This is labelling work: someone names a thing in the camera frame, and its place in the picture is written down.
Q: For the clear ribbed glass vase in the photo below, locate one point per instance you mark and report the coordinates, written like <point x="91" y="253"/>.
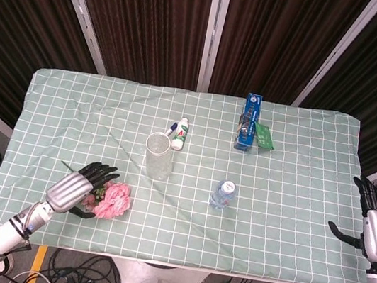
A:
<point x="158" y="163"/>

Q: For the yellow floor tape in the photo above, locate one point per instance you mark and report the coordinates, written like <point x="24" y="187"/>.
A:
<point x="36" y="264"/>

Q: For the white partition post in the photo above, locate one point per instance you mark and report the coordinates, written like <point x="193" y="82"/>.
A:
<point x="334" y="60"/>
<point x="214" y="34"/>
<point x="82" y="17"/>

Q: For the blue cardboard box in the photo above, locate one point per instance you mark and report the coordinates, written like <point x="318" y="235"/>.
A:
<point x="249" y="122"/>

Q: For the blue white marker pen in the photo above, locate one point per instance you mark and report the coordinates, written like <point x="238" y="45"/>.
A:
<point x="171" y="128"/>

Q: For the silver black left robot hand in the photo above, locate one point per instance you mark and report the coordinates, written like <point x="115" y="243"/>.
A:
<point x="69" y="189"/>

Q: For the green white checked tablecloth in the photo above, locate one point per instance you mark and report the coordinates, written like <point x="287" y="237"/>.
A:
<point x="270" y="215"/>

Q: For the clear plastic water bottle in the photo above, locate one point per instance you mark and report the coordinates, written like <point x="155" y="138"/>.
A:
<point x="224" y="194"/>

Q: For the small white green bottle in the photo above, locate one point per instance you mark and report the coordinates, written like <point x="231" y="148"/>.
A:
<point x="180" y="136"/>

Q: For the pink artificial flower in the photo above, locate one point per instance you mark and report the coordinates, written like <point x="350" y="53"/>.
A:
<point x="112" y="201"/>

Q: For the green foil packet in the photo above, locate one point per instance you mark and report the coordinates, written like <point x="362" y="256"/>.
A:
<point x="264" y="136"/>

